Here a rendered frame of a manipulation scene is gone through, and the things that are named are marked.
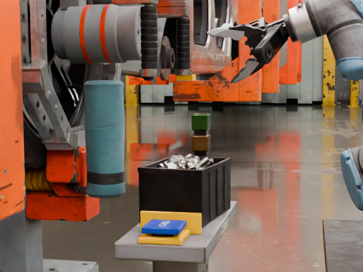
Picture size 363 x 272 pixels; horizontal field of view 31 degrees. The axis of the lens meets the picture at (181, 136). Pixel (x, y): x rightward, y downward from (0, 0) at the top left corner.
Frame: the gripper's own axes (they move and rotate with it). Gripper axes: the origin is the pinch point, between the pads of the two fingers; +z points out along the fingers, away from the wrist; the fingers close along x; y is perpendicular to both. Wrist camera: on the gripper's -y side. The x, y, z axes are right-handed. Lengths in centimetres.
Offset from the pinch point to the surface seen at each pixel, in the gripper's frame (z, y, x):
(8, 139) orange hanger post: 24, -63, 26
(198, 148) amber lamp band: 8.6, -21.7, -10.0
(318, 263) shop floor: 10, 48, -115
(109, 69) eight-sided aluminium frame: 31.6, 12.1, 4.5
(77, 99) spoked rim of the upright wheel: 40.8, 3.8, 2.9
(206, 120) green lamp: 4.6, -19.1, -5.2
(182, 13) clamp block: 4.8, 8.1, 12.3
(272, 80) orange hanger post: 63, 478, -238
